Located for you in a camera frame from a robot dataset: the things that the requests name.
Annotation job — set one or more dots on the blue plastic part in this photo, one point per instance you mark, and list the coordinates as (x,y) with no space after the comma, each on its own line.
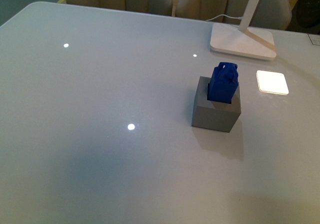
(223,83)

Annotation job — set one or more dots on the white desk lamp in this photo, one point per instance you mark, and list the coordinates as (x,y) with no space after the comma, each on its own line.
(243,40)

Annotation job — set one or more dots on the gray square base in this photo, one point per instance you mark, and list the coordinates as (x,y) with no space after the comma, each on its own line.
(214,115)

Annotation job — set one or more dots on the beige right chair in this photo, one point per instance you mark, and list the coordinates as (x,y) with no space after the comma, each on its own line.
(273,14)

